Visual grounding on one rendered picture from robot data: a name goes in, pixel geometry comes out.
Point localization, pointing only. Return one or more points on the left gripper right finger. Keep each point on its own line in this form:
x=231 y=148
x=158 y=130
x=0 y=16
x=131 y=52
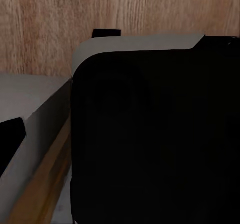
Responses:
x=232 y=133

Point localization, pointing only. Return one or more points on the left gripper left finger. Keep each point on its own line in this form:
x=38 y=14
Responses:
x=12 y=134

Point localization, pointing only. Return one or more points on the door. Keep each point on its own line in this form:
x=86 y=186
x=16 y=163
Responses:
x=40 y=198

